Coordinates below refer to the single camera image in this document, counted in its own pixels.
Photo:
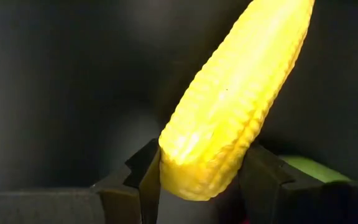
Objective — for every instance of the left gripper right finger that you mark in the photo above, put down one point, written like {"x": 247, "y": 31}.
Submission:
{"x": 266, "y": 193}

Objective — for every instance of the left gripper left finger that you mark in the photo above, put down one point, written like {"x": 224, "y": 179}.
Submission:
{"x": 135, "y": 186}

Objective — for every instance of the small green cucumber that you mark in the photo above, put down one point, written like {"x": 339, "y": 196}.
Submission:
{"x": 315, "y": 169}

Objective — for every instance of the yellow corn cob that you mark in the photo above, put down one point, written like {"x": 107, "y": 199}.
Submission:
{"x": 228, "y": 93}

